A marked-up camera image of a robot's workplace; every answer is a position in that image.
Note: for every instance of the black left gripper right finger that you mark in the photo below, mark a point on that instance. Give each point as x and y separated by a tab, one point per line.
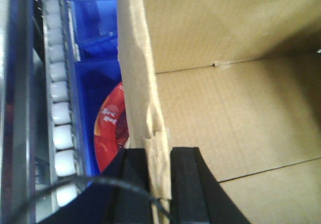
197	197

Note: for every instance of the white roller track rail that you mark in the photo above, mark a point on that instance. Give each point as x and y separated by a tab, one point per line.
64	156

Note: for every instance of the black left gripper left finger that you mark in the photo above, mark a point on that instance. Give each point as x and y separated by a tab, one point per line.
108	204

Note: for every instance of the blue plastic bin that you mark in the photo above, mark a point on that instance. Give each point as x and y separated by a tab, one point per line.
92	40

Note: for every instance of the brown cardboard carton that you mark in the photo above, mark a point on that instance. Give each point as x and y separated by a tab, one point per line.
240	80

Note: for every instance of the red round snack lid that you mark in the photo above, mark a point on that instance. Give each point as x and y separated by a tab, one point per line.
110	129

